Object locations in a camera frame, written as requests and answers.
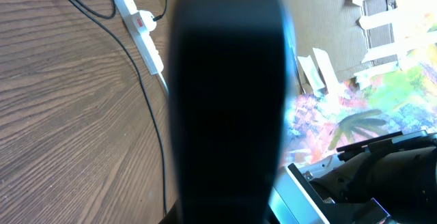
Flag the Samsung Galaxy smartphone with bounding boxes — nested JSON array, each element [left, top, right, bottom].
[[167, 0, 293, 223]]

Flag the black charger cable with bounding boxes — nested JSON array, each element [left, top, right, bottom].
[[47, 0, 169, 216]]

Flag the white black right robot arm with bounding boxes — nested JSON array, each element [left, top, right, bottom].
[[310, 130, 436, 223]]

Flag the white charger plug adapter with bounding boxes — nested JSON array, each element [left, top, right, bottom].
[[131, 10, 157, 33]]

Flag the white power strip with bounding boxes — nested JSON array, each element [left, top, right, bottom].
[[114, 0, 164, 75]]

